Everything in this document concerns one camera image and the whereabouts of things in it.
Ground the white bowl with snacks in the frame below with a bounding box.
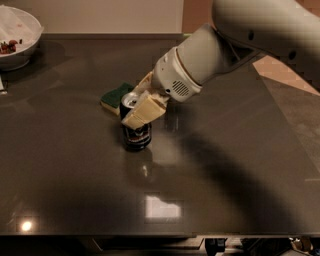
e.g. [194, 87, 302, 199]
[0, 5, 43, 71]

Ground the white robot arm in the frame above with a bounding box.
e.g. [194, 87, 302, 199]
[122, 0, 320, 129]

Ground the blue pepsi can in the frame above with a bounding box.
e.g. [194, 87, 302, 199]
[120, 92, 151, 151]

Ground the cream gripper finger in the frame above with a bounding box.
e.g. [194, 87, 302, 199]
[133, 71, 153, 94]
[121, 91, 169, 130]

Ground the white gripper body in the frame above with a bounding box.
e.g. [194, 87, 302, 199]
[151, 47, 202, 102]

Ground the green and yellow sponge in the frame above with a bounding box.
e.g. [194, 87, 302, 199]
[100, 83, 133, 116]

